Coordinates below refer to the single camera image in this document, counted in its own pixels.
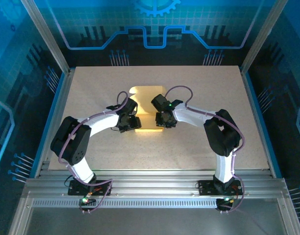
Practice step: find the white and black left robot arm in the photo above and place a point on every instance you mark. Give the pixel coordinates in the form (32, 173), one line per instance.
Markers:
(101, 122)

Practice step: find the aluminium table side rail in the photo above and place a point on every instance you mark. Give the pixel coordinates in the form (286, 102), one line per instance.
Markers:
(63, 93)
(248, 93)

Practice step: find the yellow paper box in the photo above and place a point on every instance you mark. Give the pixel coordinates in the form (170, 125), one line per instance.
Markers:
(147, 98)

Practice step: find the aluminium frame post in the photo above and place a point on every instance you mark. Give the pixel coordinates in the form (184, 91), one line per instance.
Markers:
(262, 34)
(47, 36)

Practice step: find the aluminium mounting rail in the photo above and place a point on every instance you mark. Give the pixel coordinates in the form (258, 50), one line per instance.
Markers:
(152, 183)

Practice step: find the small controller board with LEDs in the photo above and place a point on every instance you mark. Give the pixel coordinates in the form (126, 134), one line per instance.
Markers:
(224, 202)
(87, 201)

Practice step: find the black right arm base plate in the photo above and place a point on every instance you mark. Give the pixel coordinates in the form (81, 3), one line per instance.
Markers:
(206, 188)

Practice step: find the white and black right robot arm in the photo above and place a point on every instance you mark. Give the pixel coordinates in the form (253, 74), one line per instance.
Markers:
(194, 115)

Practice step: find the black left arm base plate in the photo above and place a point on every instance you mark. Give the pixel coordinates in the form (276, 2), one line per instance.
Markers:
(103, 188)

